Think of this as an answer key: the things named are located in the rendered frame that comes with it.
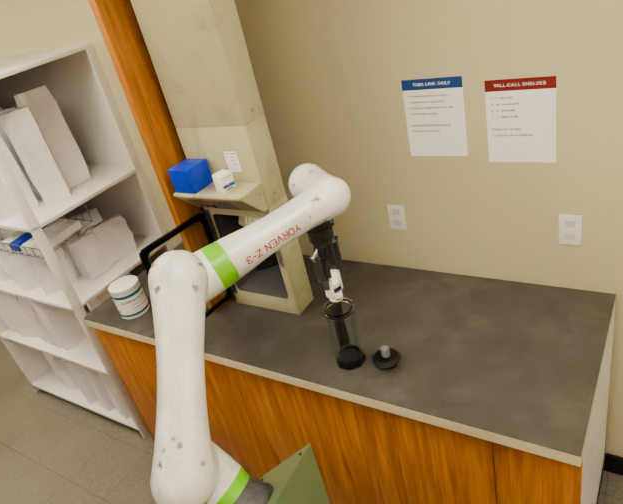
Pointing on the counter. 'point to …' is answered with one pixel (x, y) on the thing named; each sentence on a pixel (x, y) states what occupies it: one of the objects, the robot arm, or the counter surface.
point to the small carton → (224, 181)
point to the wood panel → (143, 95)
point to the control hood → (252, 193)
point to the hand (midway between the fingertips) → (333, 284)
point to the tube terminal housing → (242, 140)
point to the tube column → (200, 61)
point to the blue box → (190, 176)
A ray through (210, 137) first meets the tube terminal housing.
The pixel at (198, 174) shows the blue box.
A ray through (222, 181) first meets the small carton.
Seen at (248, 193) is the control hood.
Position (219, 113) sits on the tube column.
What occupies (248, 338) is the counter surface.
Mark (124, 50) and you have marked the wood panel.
